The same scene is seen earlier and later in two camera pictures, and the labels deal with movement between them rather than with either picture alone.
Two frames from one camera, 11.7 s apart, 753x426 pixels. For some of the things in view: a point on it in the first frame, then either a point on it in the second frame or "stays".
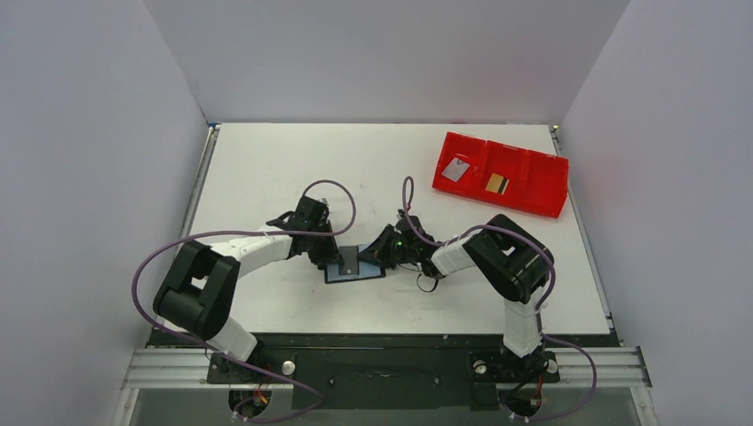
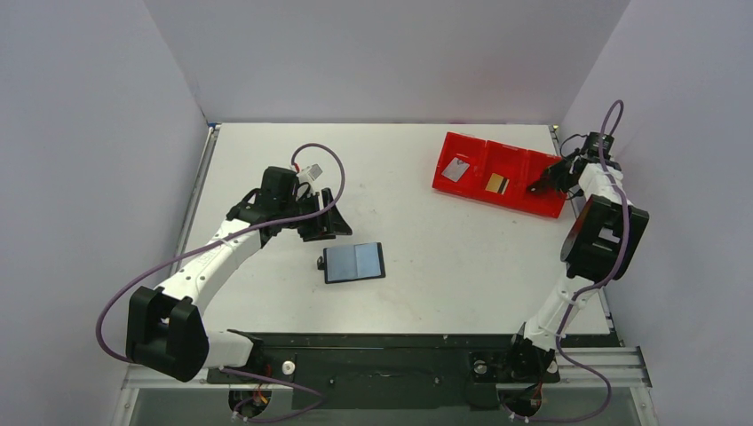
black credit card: (351, 264) to (538, 186)
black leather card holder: (366, 270) stays
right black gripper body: (387, 246) to (558, 173)
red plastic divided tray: (515, 176) stays
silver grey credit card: (455, 169) stays
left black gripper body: (322, 249) to (306, 203)
